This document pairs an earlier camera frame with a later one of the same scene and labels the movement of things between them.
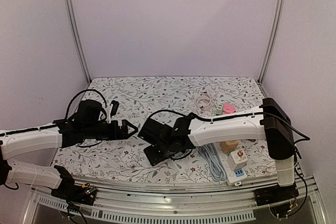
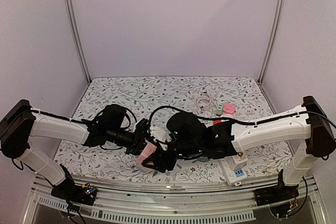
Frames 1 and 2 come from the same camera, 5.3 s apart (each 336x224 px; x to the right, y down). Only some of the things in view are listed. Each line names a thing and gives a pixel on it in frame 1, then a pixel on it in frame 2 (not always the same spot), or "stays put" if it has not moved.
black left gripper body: (111, 135) to (133, 148)
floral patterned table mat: (134, 99) stays put
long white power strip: (234, 177) stays put
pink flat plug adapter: (228, 108) stays put
